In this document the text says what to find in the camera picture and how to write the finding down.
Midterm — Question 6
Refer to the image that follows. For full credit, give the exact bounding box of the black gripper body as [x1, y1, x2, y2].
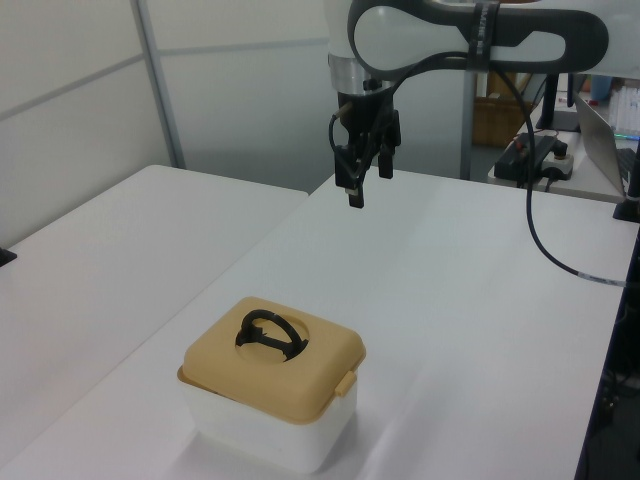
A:
[337, 89, 400, 151]

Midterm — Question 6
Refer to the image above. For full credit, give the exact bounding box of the black lid handle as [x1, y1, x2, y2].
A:
[234, 309, 309, 362]

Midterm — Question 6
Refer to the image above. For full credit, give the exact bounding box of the tan tool case lid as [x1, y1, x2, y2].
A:
[177, 295, 366, 426]

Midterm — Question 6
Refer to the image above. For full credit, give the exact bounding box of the white tool case box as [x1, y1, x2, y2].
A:
[177, 369, 360, 475]

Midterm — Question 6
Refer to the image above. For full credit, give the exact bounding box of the brown cardboard box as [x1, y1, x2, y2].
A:
[472, 97, 534, 147]

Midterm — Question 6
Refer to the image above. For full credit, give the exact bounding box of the black power box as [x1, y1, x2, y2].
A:
[494, 132, 556, 180]

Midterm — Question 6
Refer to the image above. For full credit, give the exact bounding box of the grey emergency stop button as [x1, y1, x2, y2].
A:
[539, 142, 574, 182]

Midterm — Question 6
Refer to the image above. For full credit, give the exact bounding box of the black monitor stand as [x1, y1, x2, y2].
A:
[534, 74, 584, 134]

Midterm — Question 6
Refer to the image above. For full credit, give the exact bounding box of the grey background desk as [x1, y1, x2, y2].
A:
[487, 99, 629, 204]

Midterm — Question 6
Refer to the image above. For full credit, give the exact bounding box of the silver laptop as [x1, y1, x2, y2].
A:
[572, 89, 640, 199]

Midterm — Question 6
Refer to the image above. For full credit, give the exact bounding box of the grey metal post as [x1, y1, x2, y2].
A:
[459, 72, 476, 180]

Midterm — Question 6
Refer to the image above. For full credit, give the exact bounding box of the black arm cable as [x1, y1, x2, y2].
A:
[362, 49, 629, 289]

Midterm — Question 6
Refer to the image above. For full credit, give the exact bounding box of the grey partition corner post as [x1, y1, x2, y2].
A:
[134, 0, 187, 170]

